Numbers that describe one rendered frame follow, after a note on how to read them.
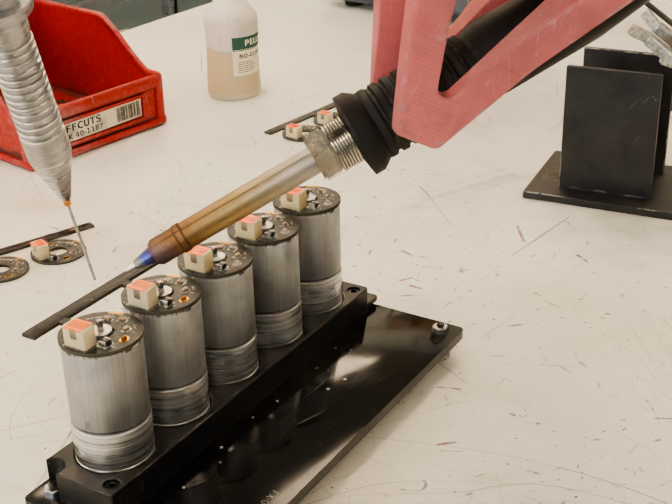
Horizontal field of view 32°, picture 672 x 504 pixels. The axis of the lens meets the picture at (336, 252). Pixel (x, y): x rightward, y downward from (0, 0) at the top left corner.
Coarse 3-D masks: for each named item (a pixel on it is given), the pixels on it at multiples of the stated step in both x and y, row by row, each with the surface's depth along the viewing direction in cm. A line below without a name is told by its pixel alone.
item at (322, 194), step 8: (312, 192) 43; (320, 192) 43; (328, 192) 43; (336, 192) 43; (280, 200) 43; (320, 200) 43; (336, 200) 43; (280, 208) 42; (304, 208) 42; (312, 208) 42; (320, 208) 42; (328, 208) 42
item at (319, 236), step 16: (336, 208) 42; (304, 224) 42; (320, 224) 42; (336, 224) 43; (304, 240) 42; (320, 240) 42; (336, 240) 43; (304, 256) 42; (320, 256) 43; (336, 256) 43; (304, 272) 43; (320, 272) 43; (336, 272) 43; (304, 288) 43; (320, 288) 43; (336, 288) 44; (304, 304) 43; (320, 304) 43; (336, 304) 44
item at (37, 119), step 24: (0, 0) 25; (24, 0) 26; (0, 24) 25; (24, 24) 26; (0, 48) 26; (24, 48) 26; (0, 72) 27; (24, 72) 27; (24, 96) 27; (48, 96) 27; (24, 120) 27; (48, 120) 28; (24, 144) 28; (48, 144) 28
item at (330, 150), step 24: (336, 120) 32; (312, 144) 32; (336, 144) 32; (288, 168) 32; (312, 168) 32; (336, 168) 32; (240, 192) 32; (264, 192) 32; (192, 216) 32; (216, 216) 32; (240, 216) 32; (168, 240) 32; (192, 240) 32
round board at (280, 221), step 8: (272, 216) 41; (280, 216) 41; (288, 216) 41; (280, 224) 41; (288, 224) 41; (296, 224) 41; (232, 232) 40; (264, 232) 40; (272, 232) 40; (296, 232) 40; (240, 240) 40; (248, 240) 40; (256, 240) 40; (264, 240) 40; (272, 240) 40; (280, 240) 40
